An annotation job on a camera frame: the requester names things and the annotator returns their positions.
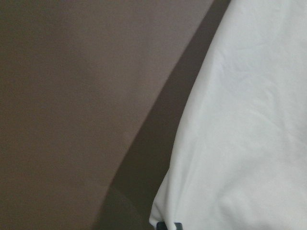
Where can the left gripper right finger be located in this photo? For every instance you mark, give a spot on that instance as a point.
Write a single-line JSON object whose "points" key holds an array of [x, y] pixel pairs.
{"points": [[178, 226]]}

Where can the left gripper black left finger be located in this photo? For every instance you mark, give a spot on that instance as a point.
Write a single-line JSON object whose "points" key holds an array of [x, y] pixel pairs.
{"points": [[161, 226]]}

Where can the cream long-sleeve cat shirt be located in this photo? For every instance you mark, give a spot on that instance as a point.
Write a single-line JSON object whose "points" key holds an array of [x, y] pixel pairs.
{"points": [[239, 160]]}

